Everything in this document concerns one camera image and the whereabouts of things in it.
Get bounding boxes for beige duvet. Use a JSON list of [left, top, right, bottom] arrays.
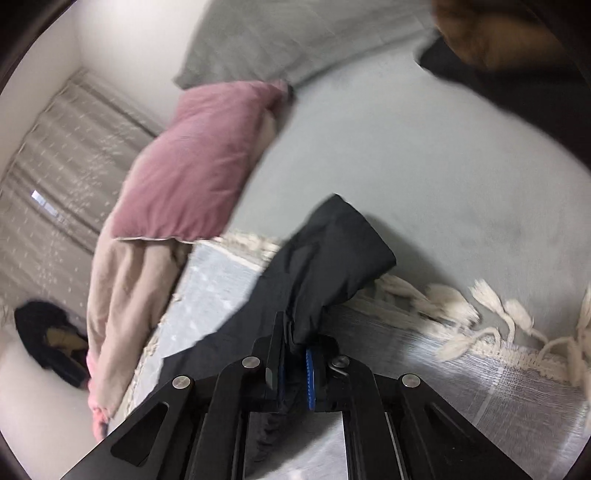
[[85, 113, 280, 414]]

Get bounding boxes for dark cloth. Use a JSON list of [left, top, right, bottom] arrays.
[[416, 37, 591, 162]]

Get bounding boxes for black quilted jacket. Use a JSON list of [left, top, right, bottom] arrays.
[[159, 194, 398, 455]]

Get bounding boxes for grey checked tasselled blanket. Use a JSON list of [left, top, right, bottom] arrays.
[[124, 231, 591, 480]]

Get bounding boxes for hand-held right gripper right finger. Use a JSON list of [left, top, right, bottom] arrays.
[[302, 335, 532, 480]]

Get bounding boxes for brown blurry object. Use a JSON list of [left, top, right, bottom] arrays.
[[431, 0, 568, 72]]

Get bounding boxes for dark hanging clothes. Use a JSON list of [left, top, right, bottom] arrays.
[[14, 300, 90, 391]]

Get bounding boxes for beige star-print curtain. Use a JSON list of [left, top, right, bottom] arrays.
[[0, 69, 162, 315]]

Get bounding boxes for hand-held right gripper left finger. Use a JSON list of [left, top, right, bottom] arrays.
[[60, 312, 288, 480]]

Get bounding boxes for grey pillow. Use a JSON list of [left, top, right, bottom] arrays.
[[173, 0, 439, 90]]

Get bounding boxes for pink pillow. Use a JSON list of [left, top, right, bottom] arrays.
[[111, 79, 294, 243]]

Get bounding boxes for pink blanket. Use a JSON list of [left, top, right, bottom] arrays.
[[88, 355, 112, 439]]

